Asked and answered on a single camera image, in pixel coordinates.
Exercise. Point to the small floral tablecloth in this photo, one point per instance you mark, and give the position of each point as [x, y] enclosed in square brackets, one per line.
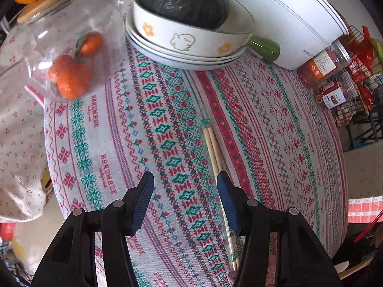
[18, 140]

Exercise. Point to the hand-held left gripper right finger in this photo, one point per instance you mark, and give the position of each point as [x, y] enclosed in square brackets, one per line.
[229, 203]

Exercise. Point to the bamboo chopstick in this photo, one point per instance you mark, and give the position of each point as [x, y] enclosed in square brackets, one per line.
[209, 146]
[216, 146]

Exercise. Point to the white ceramic plate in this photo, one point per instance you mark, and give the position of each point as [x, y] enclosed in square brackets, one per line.
[155, 58]
[179, 66]
[130, 31]

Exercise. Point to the clear jar orange snacks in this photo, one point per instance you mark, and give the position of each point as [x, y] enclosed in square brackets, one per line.
[332, 95]

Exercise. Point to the red green patterned tablecloth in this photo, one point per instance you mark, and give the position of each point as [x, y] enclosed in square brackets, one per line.
[149, 125]

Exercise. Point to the white electric cooking pot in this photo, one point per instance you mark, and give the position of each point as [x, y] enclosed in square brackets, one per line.
[284, 15]

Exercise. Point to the dark green kabocha squash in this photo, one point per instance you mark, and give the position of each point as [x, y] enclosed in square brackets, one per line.
[179, 3]

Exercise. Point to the glass jar wooden lid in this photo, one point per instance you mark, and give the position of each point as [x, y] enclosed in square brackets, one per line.
[54, 1]

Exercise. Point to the small orange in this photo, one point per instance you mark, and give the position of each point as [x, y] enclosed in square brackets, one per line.
[74, 83]
[58, 67]
[89, 43]

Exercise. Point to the clear jar red berries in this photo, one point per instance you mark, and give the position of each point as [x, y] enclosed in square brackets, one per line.
[317, 65]

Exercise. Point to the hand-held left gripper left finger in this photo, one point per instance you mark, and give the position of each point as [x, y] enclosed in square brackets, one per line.
[143, 197]

